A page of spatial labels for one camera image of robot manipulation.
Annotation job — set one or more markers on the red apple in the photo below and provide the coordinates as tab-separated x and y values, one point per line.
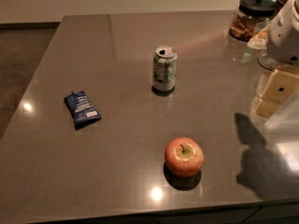
183	157

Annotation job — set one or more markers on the blue snack bag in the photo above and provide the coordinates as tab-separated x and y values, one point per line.
81	108

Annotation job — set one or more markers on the white green 7up can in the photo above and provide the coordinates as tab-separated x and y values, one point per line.
164	69

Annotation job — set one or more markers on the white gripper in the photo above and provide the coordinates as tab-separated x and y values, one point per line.
285	37

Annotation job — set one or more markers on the white snack packet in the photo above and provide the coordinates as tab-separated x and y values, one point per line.
259	38

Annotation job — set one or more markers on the glass jar with black lid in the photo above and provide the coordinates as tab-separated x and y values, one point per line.
248	14

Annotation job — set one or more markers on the clear glass container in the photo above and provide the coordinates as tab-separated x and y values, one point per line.
268	60

